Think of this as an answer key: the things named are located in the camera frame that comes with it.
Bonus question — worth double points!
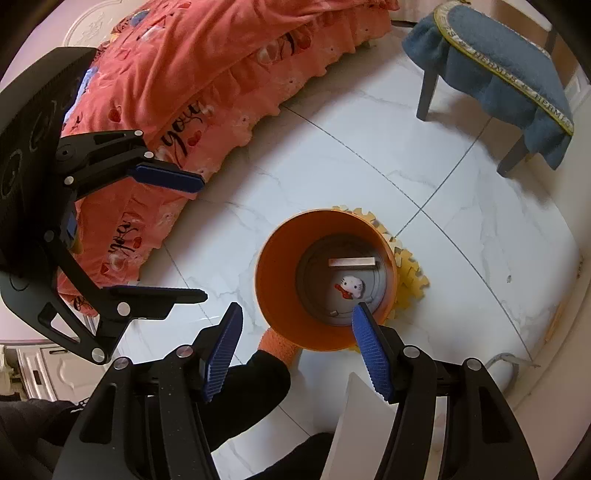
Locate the yellow foam puzzle mat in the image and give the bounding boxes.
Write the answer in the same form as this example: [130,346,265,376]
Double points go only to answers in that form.
[332,205,430,324]

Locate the white cat plush toy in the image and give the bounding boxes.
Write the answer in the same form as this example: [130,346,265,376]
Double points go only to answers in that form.
[335,274,365,300]

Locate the orange round bin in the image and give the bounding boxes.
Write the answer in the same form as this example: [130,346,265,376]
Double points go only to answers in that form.
[255,210,399,352]

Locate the person's black trousers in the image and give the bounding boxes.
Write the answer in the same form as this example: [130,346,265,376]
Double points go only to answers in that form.
[0,349,333,480]

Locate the white cabinet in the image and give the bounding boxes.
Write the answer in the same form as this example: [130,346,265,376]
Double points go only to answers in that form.
[0,344,93,402]

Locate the grey cable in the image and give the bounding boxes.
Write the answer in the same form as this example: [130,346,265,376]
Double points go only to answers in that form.
[485,353,520,393]

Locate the white carved headboard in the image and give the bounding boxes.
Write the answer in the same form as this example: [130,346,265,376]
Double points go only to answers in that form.
[62,0,153,51]

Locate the stool with blue cover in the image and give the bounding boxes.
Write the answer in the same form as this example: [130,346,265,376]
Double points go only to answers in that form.
[402,2,575,169]

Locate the bed with orange-red cover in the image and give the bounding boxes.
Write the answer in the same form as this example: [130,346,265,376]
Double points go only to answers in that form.
[60,0,400,319]

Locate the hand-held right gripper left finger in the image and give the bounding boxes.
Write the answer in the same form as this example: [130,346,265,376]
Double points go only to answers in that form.
[55,302,245,480]

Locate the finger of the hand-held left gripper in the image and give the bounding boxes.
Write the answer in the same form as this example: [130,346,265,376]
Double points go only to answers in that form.
[39,231,208,366]
[55,130,206,201]

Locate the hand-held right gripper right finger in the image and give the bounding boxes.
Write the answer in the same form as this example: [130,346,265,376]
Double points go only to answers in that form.
[351,302,541,480]

